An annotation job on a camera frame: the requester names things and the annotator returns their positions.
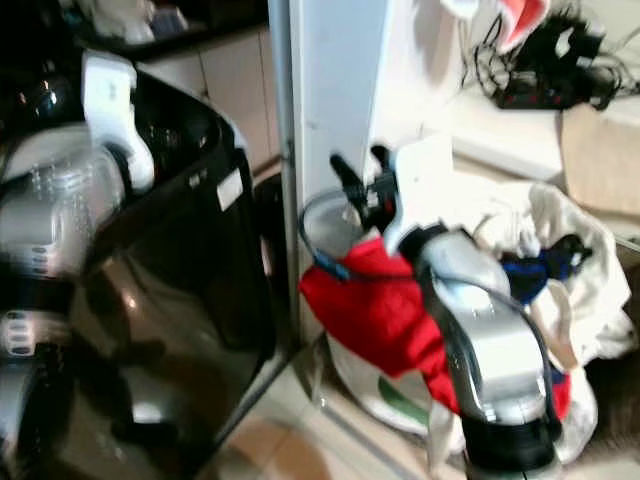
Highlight black power strip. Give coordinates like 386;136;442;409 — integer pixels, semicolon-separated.
490;18;623;111

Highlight red cloth garment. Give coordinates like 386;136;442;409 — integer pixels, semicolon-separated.
298;238;573;421

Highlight blue cloth garment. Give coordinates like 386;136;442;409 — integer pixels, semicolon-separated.
500;234;593;305

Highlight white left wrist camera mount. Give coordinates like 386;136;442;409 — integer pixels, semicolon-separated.
81;50;157;193

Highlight brown cardboard box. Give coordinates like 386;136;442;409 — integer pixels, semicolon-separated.
558;100;640;219

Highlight white cloth garment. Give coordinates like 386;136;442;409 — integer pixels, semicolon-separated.
470;180;640;373

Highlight black top-load washing machine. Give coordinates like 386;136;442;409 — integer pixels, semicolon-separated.
0;58;283;480

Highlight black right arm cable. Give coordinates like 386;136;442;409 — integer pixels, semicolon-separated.
298;190;423;283

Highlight white cabinet panel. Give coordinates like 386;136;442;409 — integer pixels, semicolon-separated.
268;0;429;346

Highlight white green laundry basket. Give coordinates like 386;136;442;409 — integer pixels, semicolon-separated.
324;335;591;467

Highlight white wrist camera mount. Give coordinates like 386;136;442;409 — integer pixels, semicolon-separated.
388;134;463;253
81;50;157;193

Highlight red white bag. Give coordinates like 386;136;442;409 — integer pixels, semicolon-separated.
492;0;553;51

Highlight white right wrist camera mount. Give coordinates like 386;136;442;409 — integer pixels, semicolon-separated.
388;134;463;253

